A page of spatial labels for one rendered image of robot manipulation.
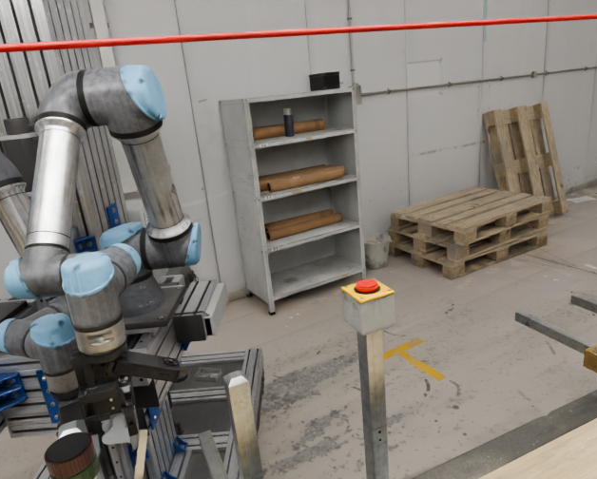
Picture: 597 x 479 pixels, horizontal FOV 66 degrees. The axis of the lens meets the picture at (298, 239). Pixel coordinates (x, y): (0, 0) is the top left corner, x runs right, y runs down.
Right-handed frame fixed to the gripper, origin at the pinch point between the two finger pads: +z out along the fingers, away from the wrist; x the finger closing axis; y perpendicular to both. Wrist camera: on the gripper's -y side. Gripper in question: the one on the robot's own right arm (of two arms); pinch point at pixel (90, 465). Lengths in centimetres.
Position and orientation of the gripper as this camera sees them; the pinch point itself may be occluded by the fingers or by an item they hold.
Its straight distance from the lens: 122.6
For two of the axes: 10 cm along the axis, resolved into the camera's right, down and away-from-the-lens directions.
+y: -4.0, -2.5, 8.8
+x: -9.1, 2.1, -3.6
